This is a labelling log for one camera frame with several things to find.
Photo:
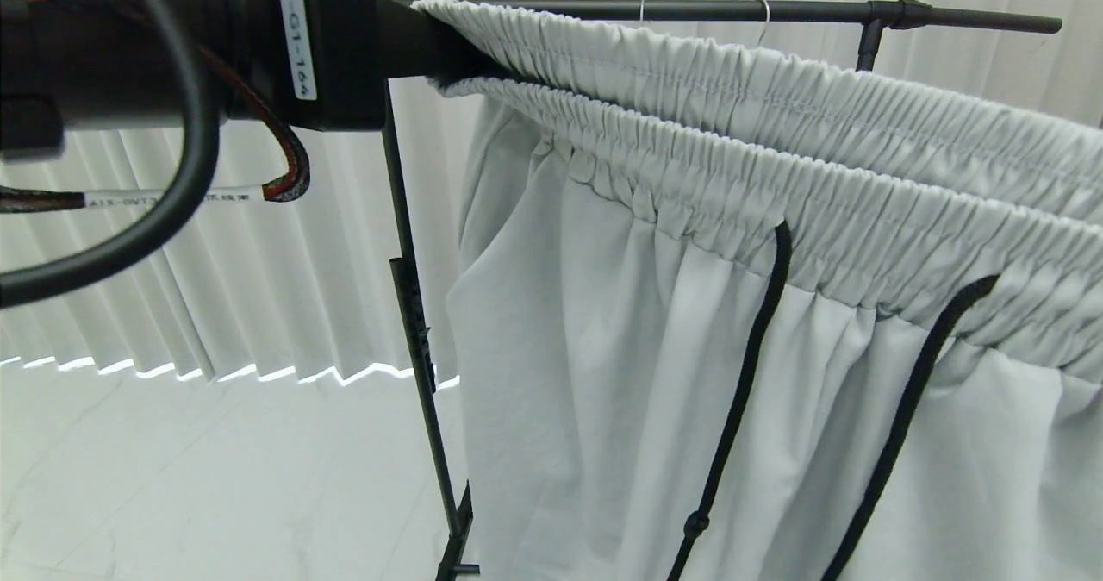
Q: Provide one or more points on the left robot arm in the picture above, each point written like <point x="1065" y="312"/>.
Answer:
<point x="103" y="46"/>

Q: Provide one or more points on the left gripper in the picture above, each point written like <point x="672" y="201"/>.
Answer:
<point x="345" y="46"/>

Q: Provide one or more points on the white curtain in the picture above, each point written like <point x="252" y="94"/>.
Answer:
<point x="258" y="262"/>

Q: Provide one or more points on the pink clothes hanger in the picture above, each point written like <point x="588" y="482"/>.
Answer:
<point x="642" y="12"/>
<point x="765" y="25"/>

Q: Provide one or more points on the black clothes rack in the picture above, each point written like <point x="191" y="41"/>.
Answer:
<point x="819" y="10"/>

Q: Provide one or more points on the pale grey garment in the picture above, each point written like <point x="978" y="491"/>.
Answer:
<point x="689" y="391"/>

